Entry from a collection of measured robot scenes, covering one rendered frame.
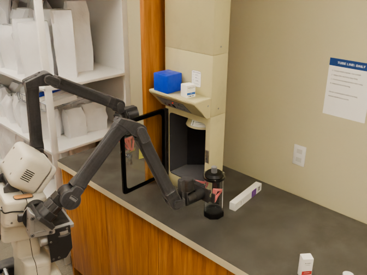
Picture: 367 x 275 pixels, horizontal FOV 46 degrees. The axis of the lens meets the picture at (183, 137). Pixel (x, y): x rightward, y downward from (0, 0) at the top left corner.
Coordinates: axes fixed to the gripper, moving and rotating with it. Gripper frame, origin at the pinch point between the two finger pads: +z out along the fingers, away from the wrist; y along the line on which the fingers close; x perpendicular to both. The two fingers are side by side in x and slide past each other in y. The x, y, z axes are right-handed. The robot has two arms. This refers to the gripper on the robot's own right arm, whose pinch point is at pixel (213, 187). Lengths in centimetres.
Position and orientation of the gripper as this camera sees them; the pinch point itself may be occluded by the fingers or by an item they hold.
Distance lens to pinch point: 208.9
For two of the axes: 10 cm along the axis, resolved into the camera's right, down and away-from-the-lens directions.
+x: -0.5, 9.3, 3.6
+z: 7.1, -2.2, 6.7
